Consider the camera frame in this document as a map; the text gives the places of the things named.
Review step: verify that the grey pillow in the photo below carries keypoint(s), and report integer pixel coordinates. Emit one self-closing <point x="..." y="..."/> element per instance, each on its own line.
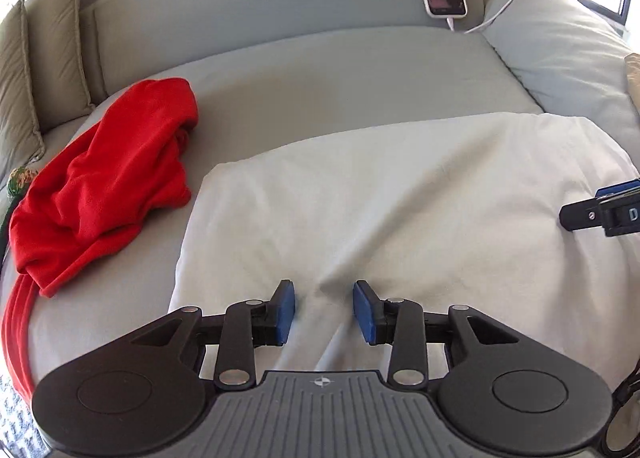
<point x="555" y="47"/>

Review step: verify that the tan wrinkled pillow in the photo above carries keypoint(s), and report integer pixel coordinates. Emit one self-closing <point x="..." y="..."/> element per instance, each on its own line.
<point x="633" y="77"/>

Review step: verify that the white sweatshirt with brown script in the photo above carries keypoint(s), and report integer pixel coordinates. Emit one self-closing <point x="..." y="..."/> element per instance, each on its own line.
<point x="400" y="188"/>

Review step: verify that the beige flanged pillow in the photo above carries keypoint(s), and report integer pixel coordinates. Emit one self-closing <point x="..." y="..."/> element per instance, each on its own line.
<point x="60" y="37"/>
<point x="15" y="87"/>

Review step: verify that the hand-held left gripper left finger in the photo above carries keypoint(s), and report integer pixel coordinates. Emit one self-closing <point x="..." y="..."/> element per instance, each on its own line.
<point x="286" y="309"/>

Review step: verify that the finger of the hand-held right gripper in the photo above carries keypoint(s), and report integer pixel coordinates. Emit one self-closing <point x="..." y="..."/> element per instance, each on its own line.
<point x="580" y="215"/>
<point x="620" y="187"/>

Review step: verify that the red garment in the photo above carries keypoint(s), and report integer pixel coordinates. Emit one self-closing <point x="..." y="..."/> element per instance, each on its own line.
<point x="100" y="177"/>

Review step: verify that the grey speckled rug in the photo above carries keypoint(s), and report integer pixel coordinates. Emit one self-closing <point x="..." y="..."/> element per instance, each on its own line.
<point x="15" y="418"/>

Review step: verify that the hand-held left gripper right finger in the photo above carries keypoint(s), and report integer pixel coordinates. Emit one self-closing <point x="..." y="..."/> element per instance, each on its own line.
<point x="365" y="313"/>

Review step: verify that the green patterned ornament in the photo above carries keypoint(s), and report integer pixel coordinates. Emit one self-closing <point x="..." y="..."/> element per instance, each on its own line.
<point x="20" y="180"/>

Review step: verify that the dark green cloth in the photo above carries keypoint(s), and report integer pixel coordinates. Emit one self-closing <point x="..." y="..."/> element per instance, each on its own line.
<point x="7" y="228"/>

